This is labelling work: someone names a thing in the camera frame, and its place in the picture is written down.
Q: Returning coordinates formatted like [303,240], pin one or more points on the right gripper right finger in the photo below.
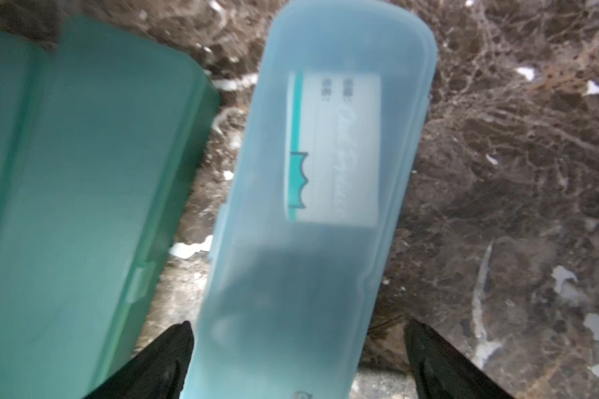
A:
[441,371]

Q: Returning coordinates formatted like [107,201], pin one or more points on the dark green pencil case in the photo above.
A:
[25,70]
[121,133]

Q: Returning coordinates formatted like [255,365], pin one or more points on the teal pencil case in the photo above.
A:
[299,248]

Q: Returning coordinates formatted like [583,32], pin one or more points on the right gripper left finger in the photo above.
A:
[158,371]

